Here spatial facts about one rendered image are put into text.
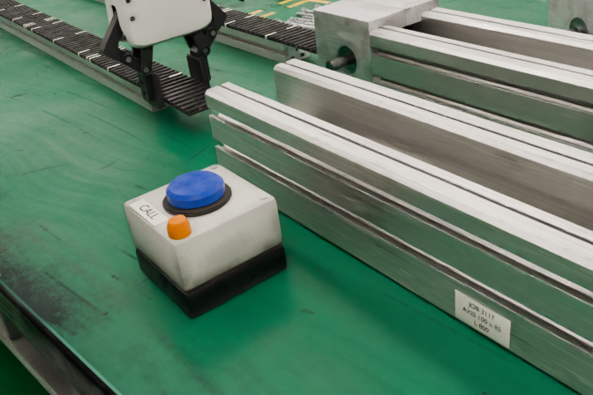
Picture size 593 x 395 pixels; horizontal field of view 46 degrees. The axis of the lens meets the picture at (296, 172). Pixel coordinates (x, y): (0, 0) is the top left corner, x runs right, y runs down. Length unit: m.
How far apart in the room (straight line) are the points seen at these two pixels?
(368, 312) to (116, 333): 0.17
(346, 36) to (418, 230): 0.35
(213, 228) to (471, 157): 0.18
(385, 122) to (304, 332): 0.18
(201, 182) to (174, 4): 0.30
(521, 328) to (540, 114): 0.23
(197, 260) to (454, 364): 0.17
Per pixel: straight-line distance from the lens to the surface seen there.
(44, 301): 0.53
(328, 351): 0.43
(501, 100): 0.61
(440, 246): 0.42
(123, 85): 0.89
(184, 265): 0.45
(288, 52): 0.90
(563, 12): 0.81
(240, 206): 0.46
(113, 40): 0.73
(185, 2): 0.74
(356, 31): 0.72
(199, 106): 0.72
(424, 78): 0.66
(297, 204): 0.53
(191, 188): 0.47
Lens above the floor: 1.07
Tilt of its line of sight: 28 degrees down
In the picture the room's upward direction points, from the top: 8 degrees counter-clockwise
